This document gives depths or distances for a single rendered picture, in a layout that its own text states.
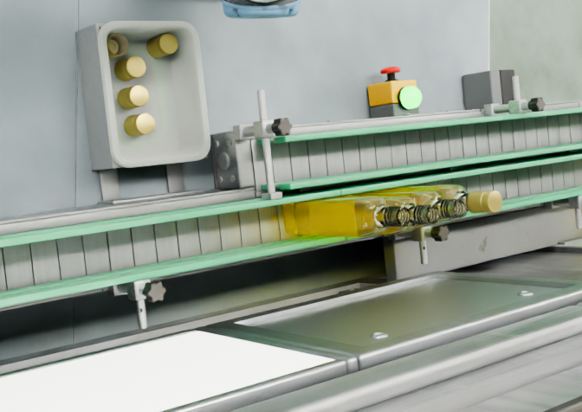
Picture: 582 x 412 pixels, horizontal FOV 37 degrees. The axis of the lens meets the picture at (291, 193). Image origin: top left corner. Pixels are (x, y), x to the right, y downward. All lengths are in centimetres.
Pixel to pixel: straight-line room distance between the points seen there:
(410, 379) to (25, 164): 71
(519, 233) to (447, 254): 22
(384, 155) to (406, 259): 20
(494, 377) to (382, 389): 13
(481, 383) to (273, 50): 86
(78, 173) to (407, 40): 77
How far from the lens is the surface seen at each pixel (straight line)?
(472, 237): 176
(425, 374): 96
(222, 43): 157
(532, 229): 190
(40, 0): 144
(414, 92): 170
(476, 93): 192
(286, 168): 146
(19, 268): 125
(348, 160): 155
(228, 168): 143
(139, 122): 140
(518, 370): 101
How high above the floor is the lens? 206
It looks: 54 degrees down
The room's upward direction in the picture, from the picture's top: 88 degrees clockwise
